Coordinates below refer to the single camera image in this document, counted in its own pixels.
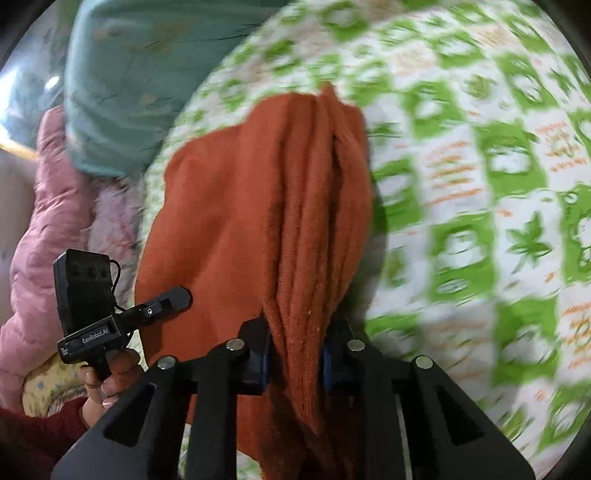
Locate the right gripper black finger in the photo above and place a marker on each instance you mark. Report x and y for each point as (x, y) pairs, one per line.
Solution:
(259, 345)
(338, 362)

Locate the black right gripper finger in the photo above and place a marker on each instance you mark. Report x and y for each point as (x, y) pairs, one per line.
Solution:
(171, 302)

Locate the orange knitted sweater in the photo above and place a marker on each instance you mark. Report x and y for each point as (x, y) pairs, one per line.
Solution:
(267, 218)

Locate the person's left hand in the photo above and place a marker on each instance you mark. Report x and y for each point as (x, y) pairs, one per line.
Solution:
(125, 370)

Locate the yellow patterned cloth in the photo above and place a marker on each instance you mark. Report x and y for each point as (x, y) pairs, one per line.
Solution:
(47, 388)

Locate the pink white fuzzy cloth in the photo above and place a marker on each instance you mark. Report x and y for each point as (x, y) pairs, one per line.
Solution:
(117, 217)

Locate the red sleeve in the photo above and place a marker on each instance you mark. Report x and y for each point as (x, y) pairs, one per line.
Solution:
(32, 446)

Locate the pink puffy jacket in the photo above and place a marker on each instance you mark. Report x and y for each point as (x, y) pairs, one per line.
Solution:
(62, 213)

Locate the teal floral blanket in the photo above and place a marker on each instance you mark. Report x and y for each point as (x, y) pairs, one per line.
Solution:
(132, 65)

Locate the gold framed mirror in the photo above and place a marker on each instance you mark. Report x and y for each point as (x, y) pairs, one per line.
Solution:
(35, 38)

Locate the green white patterned bedsheet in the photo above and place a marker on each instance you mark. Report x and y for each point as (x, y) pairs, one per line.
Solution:
(478, 119)

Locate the black camera box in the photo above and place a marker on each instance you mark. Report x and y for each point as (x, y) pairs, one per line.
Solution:
(83, 289)

